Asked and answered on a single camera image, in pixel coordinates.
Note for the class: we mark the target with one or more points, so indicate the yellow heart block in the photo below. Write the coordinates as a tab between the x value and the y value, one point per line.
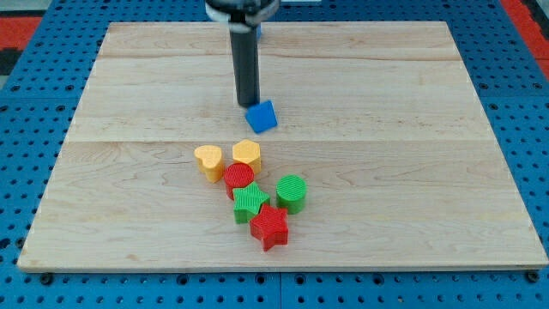
210	162

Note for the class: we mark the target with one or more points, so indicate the green cylinder block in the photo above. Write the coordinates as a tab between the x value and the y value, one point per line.
291	193

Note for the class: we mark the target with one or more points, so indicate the light wooden board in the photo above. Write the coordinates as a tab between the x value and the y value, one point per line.
380	119

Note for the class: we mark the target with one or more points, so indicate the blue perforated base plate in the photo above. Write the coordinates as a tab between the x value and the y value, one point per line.
43	89

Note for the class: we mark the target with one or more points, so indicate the red cylinder block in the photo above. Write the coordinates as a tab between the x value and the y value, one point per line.
236	176

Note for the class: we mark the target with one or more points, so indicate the black robot arm flange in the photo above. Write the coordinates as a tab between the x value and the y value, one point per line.
246	12

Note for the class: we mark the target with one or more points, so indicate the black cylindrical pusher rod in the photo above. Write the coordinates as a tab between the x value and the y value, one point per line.
245	61

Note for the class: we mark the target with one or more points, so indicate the yellow hexagon block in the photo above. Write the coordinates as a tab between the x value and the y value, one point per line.
248	152

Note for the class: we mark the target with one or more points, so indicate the blue cube block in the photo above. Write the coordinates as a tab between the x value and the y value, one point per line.
261	117

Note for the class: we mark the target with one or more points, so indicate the green star block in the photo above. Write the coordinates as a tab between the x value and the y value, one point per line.
248	202

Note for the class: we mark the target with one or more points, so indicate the red star block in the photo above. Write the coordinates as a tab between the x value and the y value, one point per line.
270	227

